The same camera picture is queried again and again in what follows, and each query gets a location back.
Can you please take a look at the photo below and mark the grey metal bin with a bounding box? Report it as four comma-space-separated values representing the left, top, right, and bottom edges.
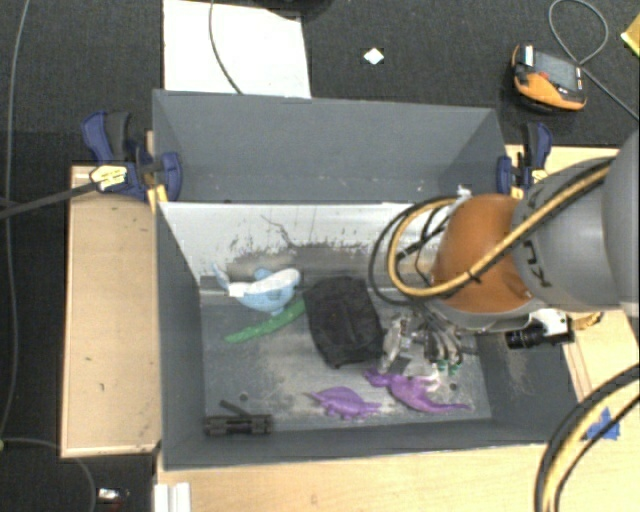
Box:
150, 88, 577, 471

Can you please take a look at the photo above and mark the purple toy dinosaur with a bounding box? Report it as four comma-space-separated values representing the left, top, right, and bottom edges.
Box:
303, 385, 384, 423
362, 368, 473, 415

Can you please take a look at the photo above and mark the pale wood board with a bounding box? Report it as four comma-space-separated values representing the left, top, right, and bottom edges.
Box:
59, 164, 162, 459

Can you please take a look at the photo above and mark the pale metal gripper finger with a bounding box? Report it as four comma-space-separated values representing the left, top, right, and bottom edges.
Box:
382, 316, 409, 359
377, 349, 417, 377

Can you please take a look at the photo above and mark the black cylinder on white bracket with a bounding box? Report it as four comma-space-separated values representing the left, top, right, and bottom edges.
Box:
503, 306, 575, 351

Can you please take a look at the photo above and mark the light blue and white toy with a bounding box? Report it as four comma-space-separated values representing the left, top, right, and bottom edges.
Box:
211, 264, 302, 317

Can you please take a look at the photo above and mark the black cloth pouch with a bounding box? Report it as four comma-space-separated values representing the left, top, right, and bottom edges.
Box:
301, 275, 387, 370

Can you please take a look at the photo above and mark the green flat strip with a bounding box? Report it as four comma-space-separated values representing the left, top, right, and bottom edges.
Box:
223, 298, 308, 345

